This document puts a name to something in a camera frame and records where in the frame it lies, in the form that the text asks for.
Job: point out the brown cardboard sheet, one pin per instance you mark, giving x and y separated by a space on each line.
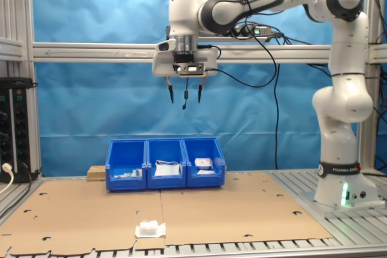
226 209

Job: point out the clear bag gauze packet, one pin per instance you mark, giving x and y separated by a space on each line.
149 227

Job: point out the white face mask stack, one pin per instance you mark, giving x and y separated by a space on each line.
166 170

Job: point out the black grey wrist camera box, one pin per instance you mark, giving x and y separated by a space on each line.
187 69

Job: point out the aluminium frame post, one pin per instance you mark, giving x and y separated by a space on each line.
370 149
30 13

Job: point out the long aluminium frame beam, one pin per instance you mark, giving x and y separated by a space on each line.
90 52

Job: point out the green syringe packet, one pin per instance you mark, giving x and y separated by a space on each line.
122 176
137 173

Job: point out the printed white gauze packet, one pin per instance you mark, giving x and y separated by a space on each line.
203 162

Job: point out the OSB wood board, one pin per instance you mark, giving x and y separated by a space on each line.
96 174

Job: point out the blue plastic bin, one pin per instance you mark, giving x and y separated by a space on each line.
124 184
205 181
164 182

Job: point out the grey black power strip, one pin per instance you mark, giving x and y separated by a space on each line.
263 32

